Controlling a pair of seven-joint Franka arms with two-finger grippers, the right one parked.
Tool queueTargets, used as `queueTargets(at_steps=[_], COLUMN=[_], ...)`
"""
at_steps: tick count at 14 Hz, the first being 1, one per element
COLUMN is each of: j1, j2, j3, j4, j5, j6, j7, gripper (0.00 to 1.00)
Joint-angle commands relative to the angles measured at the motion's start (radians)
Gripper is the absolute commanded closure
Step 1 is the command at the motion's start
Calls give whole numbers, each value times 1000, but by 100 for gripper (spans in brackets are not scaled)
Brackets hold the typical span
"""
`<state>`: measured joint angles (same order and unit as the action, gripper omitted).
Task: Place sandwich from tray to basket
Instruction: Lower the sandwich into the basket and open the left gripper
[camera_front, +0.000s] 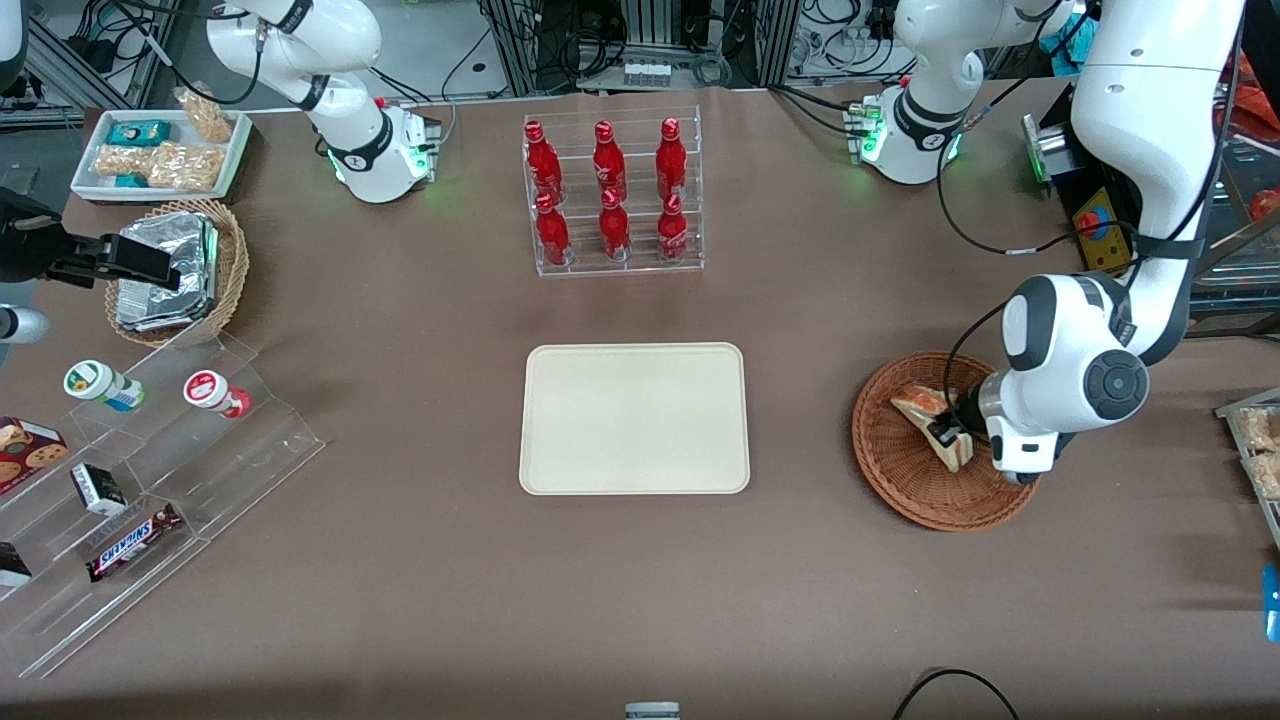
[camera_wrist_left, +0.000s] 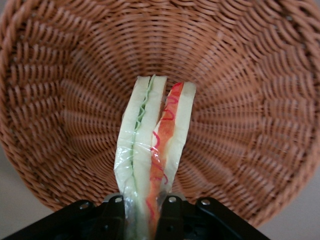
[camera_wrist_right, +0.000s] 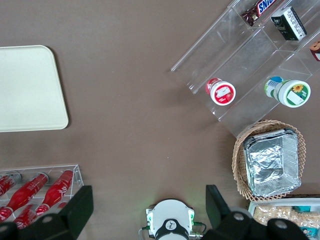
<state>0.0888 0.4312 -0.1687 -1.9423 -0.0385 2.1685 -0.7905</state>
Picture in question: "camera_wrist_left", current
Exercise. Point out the large brown wicker basket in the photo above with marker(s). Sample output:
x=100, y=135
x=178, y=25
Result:
x=250, y=100

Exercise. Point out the triangle sandwich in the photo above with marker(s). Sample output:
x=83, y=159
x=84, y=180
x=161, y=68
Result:
x=140, y=150

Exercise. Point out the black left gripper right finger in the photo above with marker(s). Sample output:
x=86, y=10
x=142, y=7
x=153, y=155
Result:
x=171, y=220

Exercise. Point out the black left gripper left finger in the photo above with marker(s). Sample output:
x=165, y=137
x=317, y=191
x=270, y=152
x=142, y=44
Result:
x=112, y=220

